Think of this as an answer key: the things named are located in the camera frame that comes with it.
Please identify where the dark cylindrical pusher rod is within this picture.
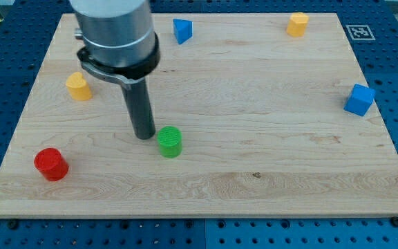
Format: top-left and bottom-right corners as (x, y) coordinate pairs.
(122, 78), (155, 140)

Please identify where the blue cube block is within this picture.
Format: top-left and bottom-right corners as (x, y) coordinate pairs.
(343, 84), (375, 116)

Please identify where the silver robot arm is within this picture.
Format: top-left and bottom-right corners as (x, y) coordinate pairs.
(70, 0), (160, 140)

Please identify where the yellow heart block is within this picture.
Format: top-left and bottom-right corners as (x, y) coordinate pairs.
(66, 72), (93, 101)

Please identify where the black bolt left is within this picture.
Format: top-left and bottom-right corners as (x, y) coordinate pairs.
(6, 219), (19, 230)

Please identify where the yellow pentagon block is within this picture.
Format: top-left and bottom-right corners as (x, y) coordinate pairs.
(286, 12), (310, 37)

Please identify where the black clamp ring mount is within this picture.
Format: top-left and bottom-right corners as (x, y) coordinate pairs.
(75, 28), (160, 87)

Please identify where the wooden board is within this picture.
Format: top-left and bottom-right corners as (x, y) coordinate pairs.
(0, 13), (398, 219)

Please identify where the white fiducial marker tag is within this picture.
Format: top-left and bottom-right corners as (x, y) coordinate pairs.
(346, 24), (375, 41)

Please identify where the blue triangle block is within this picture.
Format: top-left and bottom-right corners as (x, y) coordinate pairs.
(173, 19), (193, 44)

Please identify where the black bolt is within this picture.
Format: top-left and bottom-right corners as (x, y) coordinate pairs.
(390, 216), (398, 228)
(6, 219), (19, 230)

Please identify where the black bolt right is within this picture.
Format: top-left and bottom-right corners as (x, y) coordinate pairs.
(390, 216), (398, 228)

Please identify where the red cylinder block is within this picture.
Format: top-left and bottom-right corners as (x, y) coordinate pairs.
(34, 148), (69, 181)

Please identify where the green cylinder block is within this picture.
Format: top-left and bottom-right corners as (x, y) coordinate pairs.
(157, 126), (182, 158)

